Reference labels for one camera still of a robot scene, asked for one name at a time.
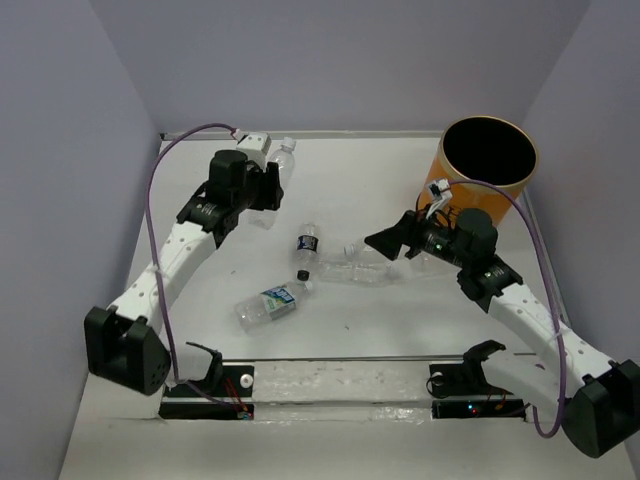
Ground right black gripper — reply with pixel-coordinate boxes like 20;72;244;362
363;203;470;269

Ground clear bottle white cap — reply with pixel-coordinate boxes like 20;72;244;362
248;137;296;230

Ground blue label black cap bottle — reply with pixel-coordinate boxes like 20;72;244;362
293;222;320;278

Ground green label clear bottle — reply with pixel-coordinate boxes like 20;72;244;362
234;281;314;333

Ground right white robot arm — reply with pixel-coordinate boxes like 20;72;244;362
365;209;639;458

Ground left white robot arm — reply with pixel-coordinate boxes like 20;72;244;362
84;150;284;396

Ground clear bottle near bin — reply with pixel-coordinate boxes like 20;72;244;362
398;252;458;279

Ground orange cylindrical bin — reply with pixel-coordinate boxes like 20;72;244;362
425;116;539;225

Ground clear bottle upper long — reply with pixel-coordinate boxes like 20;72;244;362
343;239;393;268

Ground clear bottle lying centre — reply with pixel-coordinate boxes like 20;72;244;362
318;261;401;287

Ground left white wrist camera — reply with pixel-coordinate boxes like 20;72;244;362
236;132;272;169

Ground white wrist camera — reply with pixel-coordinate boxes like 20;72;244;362
426;178;453;218
236;132;272;169

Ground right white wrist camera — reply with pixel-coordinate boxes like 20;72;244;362
426;178;453;218

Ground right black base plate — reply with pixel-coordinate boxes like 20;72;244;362
425;363;528;420

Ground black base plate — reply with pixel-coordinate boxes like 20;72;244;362
158;362;255;421
425;363;528;420

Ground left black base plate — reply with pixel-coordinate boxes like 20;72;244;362
158;362;255;421

